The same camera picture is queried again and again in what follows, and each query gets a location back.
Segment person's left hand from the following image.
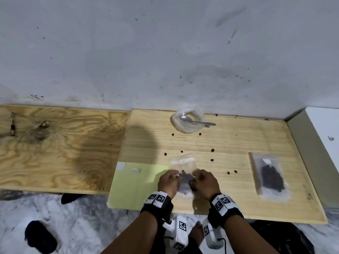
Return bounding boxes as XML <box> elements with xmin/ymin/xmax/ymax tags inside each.
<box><xmin>157</xmin><ymin>169</ymin><xmax>182</xmax><ymax>200</ymax></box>

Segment person's right hand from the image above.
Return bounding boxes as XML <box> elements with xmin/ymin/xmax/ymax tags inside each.
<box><xmin>188</xmin><ymin>169</ymin><xmax>222</xmax><ymax>201</ymax></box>

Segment clear zip plastic bag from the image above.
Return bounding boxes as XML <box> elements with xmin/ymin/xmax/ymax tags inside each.
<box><xmin>248</xmin><ymin>152</ymin><xmax>292</xmax><ymax>203</ymax></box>
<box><xmin>169</xmin><ymin>153</ymin><xmax>198</xmax><ymax>199</ymax></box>

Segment coffee beans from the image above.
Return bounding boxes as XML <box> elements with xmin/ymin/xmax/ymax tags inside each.
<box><xmin>163</xmin><ymin>113</ymin><xmax>268</xmax><ymax>175</ymax></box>

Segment metal spoon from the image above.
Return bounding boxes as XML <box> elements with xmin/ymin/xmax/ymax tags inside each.
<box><xmin>180</xmin><ymin>115</ymin><xmax>216</xmax><ymax>127</ymax></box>

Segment person's left forearm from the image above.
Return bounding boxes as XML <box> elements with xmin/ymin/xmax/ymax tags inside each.
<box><xmin>102</xmin><ymin>211</ymin><xmax>158</xmax><ymax>254</ymax></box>

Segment person's right forearm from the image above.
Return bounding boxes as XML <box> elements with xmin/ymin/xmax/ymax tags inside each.
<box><xmin>225</xmin><ymin>214</ymin><xmax>280</xmax><ymax>254</ymax></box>

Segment person's bare foot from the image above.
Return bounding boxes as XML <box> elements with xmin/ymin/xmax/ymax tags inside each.
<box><xmin>188</xmin><ymin>221</ymin><xmax>205</xmax><ymax>244</ymax></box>

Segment black left wristband with markers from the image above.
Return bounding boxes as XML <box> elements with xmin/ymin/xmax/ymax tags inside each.
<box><xmin>139</xmin><ymin>191</ymin><xmax>174</xmax><ymax>230</ymax></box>

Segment black wristband with markers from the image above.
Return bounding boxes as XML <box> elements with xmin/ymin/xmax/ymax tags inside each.
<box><xmin>207</xmin><ymin>193</ymin><xmax>244</xmax><ymax>229</ymax></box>
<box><xmin>139</xmin><ymin>191</ymin><xmax>174</xmax><ymax>230</ymax></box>

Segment black right wristband with markers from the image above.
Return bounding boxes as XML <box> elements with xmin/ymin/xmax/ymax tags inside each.
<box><xmin>207</xmin><ymin>193</ymin><xmax>244</xmax><ymax>229</ymax></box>

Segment yellow-green backing sheet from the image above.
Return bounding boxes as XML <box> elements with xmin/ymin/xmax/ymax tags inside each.
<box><xmin>107</xmin><ymin>162</ymin><xmax>166</xmax><ymax>211</ymax></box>

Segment translucent plastic bowl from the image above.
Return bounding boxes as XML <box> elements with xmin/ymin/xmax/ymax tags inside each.
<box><xmin>171</xmin><ymin>108</ymin><xmax>206</xmax><ymax>134</ymax></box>

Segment black crumpled plastic sack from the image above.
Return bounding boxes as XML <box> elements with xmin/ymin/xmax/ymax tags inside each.
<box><xmin>250</xmin><ymin>220</ymin><xmax>316</xmax><ymax>254</ymax></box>

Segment flat black object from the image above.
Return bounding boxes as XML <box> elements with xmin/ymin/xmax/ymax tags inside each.
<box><xmin>61</xmin><ymin>193</ymin><xmax>87</xmax><ymax>205</ymax></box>

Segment plywood board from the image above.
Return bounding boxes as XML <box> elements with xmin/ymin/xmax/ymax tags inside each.
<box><xmin>0</xmin><ymin>105</ymin><xmax>130</xmax><ymax>195</ymax></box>

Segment white table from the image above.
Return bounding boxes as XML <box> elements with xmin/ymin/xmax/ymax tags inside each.
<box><xmin>286</xmin><ymin>107</ymin><xmax>339</xmax><ymax>209</ymax></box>

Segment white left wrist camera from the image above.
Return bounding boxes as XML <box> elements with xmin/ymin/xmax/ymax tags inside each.
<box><xmin>163</xmin><ymin>215</ymin><xmax>189</xmax><ymax>251</ymax></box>

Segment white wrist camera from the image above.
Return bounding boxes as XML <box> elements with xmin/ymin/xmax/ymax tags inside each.
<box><xmin>202</xmin><ymin>218</ymin><xmax>224</xmax><ymax>249</ymax></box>
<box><xmin>163</xmin><ymin>215</ymin><xmax>189</xmax><ymax>251</ymax></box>

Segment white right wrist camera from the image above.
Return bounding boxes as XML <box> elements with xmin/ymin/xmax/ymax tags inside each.
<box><xmin>202</xmin><ymin>218</ymin><xmax>224</xmax><ymax>249</ymax></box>

